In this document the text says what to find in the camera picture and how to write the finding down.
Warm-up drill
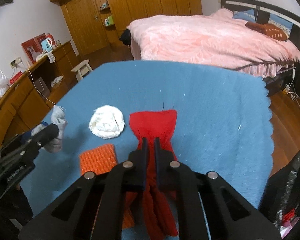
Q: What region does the bed with pink blanket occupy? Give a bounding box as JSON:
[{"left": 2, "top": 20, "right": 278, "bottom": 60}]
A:
[{"left": 127, "top": 8, "right": 300, "bottom": 79}]

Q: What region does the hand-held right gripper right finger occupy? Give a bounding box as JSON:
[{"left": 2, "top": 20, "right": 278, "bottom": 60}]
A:
[{"left": 154, "top": 137, "right": 282, "bottom": 240}]

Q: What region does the white power cable with switch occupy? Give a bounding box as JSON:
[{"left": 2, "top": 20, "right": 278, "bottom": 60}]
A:
[{"left": 284, "top": 66, "right": 300, "bottom": 113}]

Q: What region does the black-lined trash bin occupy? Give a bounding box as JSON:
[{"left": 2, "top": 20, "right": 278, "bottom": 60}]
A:
[{"left": 261, "top": 146, "right": 300, "bottom": 240}]

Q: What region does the white crumpled cloth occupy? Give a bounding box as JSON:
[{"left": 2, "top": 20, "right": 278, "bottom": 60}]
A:
[{"left": 89, "top": 104, "right": 125, "bottom": 140}]

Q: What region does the wooden sideboard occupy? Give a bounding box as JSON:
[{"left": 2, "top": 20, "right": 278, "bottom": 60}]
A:
[{"left": 0, "top": 41, "right": 80, "bottom": 155}]

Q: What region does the red cloth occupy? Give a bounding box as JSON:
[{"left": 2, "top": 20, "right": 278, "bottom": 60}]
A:
[{"left": 125, "top": 109, "right": 178, "bottom": 237}]

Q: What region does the blue pillow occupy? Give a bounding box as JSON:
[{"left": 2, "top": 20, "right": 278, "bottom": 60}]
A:
[
  {"left": 267, "top": 14, "right": 293, "bottom": 34},
  {"left": 232, "top": 9, "right": 256, "bottom": 23}
]

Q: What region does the thin white charging cable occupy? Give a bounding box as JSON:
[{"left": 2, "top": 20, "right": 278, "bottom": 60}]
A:
[{"left": 27, "top": 67, "right": 57, "bottom": 105}]

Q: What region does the wooden door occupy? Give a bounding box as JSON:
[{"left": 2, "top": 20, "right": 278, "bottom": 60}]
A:
[{"left": 62, "top": 0, "right": 108, "bottom": 55}]

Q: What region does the black cloth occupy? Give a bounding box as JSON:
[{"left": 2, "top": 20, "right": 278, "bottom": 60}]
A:
[{"left": 119, "top": 29, "right": 132, "bottom": 48}]

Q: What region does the grey paper bag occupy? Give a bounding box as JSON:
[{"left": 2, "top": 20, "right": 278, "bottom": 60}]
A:
[{"left": 34, "top": 77, "right": 50, "bottom": 98}]

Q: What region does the dark wooden bed frame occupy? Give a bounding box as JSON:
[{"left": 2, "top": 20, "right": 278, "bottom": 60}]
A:
[{"left": 220, "top": 0, "right": 300, "bottom": 98}]

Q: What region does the grey white sock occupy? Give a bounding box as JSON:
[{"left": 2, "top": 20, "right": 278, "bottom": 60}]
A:
[{"left": 31, "top": 105, "right": 68, "bottom": 153}]

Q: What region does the white cloth bundle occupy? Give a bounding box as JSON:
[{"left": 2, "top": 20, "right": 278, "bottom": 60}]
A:
[{"left": 51, "top": 75, "right": 64, "bottom": 88}]

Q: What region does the light blue kettle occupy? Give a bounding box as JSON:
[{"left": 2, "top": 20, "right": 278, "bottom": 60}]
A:
[{"left": 41, "top": 37, "right": 54, "bottom": 53}]

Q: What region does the wooden wardrobe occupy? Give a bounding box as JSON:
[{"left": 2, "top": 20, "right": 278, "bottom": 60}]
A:
[{"left": 47, "top": 0, "right": 203, "bottom": 55}]

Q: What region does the white wooden stool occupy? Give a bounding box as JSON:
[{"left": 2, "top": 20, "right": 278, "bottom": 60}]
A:
[{"left": 70, "top": 59, "right": 93, "bottom": 82}]

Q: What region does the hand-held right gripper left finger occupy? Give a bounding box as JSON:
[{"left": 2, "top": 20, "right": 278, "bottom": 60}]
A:
[{"left": 19, "top": 137, "right": 148, "bottom": 240}]

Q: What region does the red gift box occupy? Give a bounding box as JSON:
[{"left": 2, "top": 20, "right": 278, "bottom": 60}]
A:
[
  {"left": 21, "top": 39, "right": 39, "bottom": 64},
  {"left": 34, "top": 33, "right": 47, "bottom": 48}
]

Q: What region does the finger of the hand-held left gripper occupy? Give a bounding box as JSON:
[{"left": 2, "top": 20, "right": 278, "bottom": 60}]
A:
[{"left": 27, "top": 124, "right": 60, "bottom": 153}]

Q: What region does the blue blanket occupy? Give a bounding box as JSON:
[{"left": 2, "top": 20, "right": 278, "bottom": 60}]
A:
[{"left": 20, "top": 60, "right": 275, "bottom": 240}]

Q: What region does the small red box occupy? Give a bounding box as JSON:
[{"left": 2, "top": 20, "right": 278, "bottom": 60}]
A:
[{"left": 9, "top": 70, "right": 23, "bottom": 84}]

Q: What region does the orange knitted cloth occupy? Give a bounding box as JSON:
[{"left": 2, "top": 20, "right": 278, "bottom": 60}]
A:
[{"left": 79, "top": 144, "right": 135, "bottom": 229}]

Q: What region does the red dotted pillow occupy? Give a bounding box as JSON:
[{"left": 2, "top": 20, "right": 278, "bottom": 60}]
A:
[{"left": 245, "top": 21, "right": 289, "bottom": 42}]

